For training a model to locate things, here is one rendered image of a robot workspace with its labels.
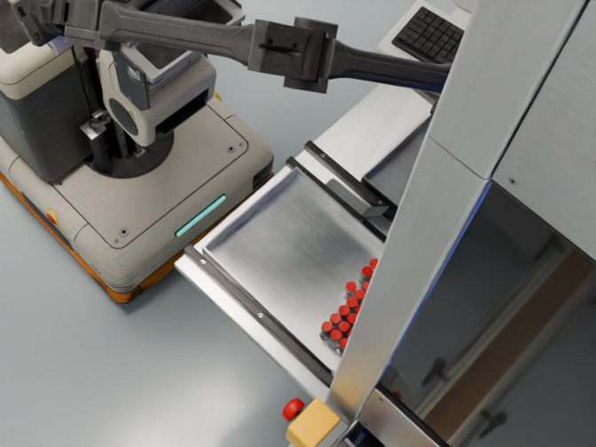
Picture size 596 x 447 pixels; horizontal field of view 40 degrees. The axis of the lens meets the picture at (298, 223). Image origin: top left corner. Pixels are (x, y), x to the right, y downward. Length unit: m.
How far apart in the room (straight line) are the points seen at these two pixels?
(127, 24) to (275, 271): 0.55
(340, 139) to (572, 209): 1.17
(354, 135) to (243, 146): 0.73
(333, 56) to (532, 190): 0.71
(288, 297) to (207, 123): 1.01
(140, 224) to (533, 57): 1.87
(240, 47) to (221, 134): 1.23
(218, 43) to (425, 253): 0.58
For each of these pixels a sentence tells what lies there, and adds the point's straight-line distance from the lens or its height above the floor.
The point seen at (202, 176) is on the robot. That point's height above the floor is 0.28.
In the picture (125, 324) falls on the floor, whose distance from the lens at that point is 2.53.
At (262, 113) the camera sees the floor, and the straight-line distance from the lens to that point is 2.85.
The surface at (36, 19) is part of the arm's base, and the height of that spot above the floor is 1.20.
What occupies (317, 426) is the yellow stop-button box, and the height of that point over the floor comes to 1.03.
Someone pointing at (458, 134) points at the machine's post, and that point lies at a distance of 0.65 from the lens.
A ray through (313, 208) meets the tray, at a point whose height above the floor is 0.88.
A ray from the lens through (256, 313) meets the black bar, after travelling 1.56.
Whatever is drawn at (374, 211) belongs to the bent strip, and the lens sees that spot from 1.65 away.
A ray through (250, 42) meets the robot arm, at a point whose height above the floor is 1.39.
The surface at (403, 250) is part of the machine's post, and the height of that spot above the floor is 1.61.
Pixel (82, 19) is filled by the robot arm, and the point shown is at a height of 1.27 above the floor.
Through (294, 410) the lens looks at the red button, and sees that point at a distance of 1.39.
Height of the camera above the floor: 2.36
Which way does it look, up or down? 63 degrees down
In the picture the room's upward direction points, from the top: 9 degrees clockwise
